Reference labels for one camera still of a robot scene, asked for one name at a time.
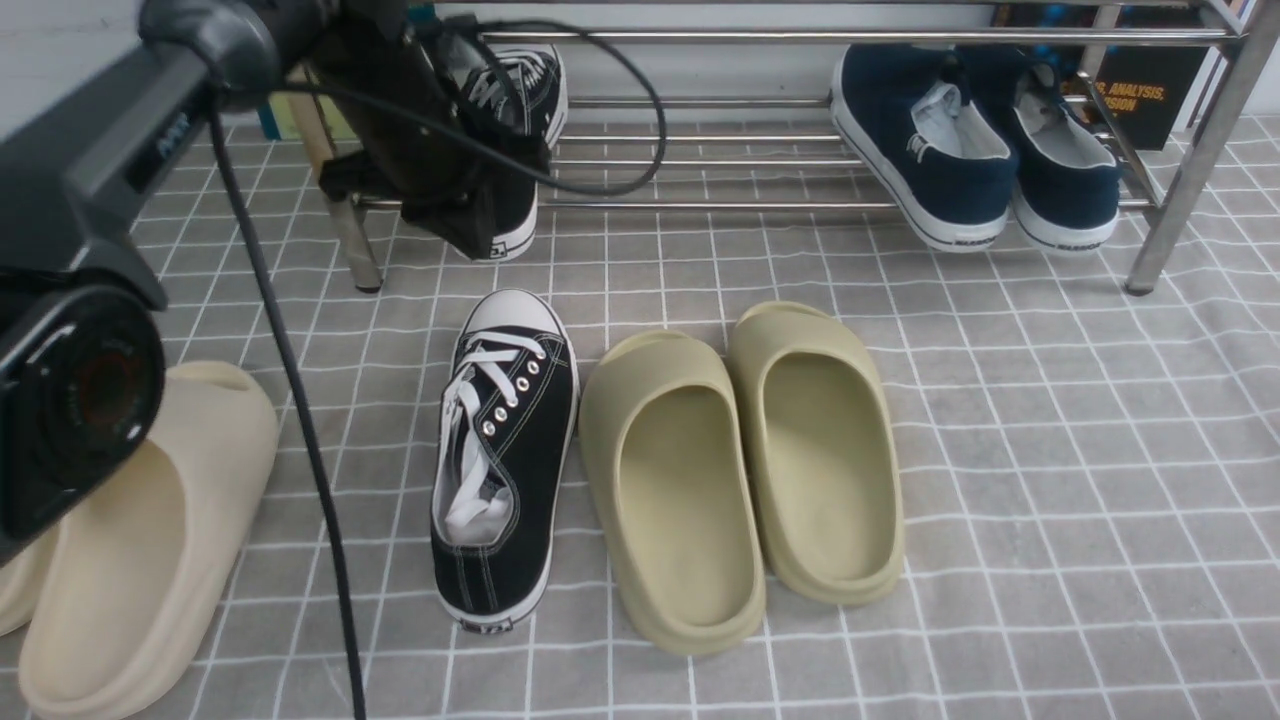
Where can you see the olive green slide right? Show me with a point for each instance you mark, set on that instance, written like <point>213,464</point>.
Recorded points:
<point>822,463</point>

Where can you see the cream slide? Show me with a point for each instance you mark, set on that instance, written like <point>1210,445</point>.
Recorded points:
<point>22,580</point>
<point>141,565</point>

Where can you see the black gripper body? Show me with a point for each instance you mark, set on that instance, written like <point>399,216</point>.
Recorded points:
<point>390,73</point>

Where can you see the olive green slide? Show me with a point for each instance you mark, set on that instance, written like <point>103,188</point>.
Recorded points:
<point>660,441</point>
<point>822,463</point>

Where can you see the silver metal shoe rack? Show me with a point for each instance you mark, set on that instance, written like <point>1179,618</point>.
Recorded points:
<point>1245,46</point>

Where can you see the navy sneaker left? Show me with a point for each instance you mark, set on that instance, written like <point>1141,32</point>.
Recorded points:
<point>909,113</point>

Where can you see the olive green slide left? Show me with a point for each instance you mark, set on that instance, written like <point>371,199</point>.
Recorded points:
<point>660,441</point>

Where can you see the navy sneaker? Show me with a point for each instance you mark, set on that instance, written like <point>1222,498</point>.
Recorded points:
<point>1067,194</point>
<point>909,113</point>

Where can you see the navy sneaker right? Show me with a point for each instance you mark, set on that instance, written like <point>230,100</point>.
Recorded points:
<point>1067,194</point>

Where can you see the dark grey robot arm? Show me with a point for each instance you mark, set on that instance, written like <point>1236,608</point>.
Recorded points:
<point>83,363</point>

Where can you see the cream slide outer left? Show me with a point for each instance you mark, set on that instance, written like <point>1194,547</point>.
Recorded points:
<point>22,580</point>

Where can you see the black book orange text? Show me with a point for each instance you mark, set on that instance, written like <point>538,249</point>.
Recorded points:
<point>1144,87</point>

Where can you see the cream slide inner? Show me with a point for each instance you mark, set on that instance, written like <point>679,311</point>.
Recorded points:
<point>141,565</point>

